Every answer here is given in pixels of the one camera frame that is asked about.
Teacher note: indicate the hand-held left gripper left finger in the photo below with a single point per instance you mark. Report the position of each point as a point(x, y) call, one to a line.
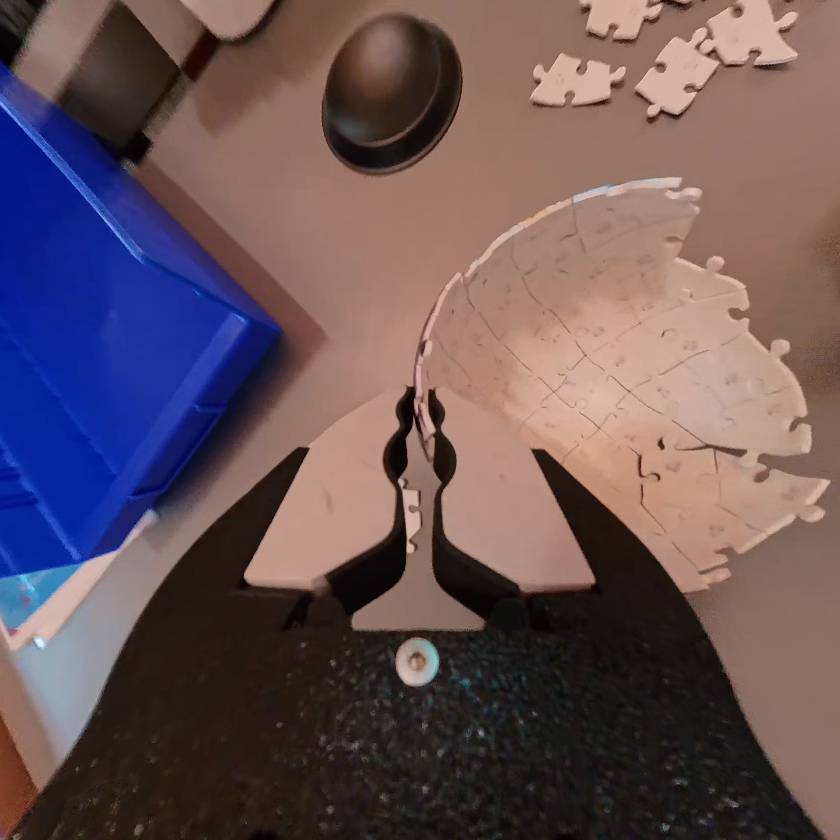
point(328, 512)

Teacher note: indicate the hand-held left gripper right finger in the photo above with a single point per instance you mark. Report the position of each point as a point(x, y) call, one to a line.
point(512, 518)

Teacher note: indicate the half-built puzzle ball shell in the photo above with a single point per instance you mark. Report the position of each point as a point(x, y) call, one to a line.
point(623, 394)

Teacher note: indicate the white printed box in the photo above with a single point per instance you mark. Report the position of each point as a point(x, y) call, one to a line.
point(59, 604)

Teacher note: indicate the blue plastic bin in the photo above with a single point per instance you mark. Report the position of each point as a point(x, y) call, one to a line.
point(98, 328)

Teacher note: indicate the black round stand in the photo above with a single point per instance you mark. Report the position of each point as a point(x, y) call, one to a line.
point(394, 92)

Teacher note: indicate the dark brown chair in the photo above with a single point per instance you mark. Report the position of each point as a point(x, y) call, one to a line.
point(124, 79)

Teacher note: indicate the white rounded device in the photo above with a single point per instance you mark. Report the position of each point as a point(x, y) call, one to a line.
point(229, 16)

